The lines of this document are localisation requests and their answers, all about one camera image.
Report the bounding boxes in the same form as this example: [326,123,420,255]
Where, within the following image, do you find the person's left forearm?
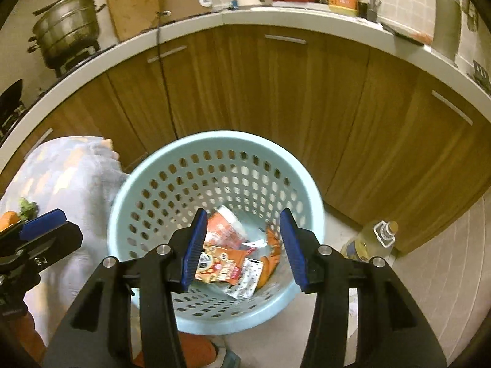
[10,310,47,365]

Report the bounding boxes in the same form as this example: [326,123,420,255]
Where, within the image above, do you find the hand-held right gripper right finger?
[279,208,447,368]

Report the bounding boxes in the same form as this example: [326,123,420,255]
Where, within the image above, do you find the tall grey cylinder container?
[433,0,462,64]

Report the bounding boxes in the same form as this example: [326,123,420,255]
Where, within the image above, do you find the grey dotted packet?
[226,259,266,300]

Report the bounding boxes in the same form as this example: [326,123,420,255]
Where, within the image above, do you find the red and white packet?
[205,205,248,254]

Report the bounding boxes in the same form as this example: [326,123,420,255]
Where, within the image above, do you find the black power cable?
[155,10,179,140]

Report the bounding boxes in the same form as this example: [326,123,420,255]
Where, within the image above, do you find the dark metal utensil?
[467,59,491,94]

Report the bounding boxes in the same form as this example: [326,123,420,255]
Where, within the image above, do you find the plain orange packet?
[257,225,285,290]

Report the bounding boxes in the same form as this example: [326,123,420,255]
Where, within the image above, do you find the green vegetable scraps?
[19,198,39,221]

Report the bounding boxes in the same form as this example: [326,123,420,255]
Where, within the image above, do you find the stainless steel steamer pot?
[27,0,106,70]

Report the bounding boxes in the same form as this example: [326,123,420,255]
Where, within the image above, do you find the cooking oil bottle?
[341,220,400,263]

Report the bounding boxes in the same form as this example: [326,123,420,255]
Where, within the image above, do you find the black flat tray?
[381,23,424,47]

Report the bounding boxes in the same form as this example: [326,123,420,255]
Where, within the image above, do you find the orange cloth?
[132,332,215,368]

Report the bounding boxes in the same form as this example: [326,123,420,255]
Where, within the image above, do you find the wooden cutting board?
[103,0,162,43]

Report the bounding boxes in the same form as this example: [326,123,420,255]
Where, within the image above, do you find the black gas stove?
[38,42,104,85]

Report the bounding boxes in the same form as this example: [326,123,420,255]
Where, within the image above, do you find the light blue perforated plastic basket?
[107,130,327,336]

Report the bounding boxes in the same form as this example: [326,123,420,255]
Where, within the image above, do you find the wooden base cabinets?
[0,25,491,255]

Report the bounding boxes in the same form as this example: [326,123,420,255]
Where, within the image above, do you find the black wok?
[0,79,25,139]

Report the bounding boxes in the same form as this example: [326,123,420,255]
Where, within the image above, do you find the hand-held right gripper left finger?
[42,207,210,368]

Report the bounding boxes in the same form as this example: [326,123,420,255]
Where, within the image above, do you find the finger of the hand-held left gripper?
[0,209,84,277]

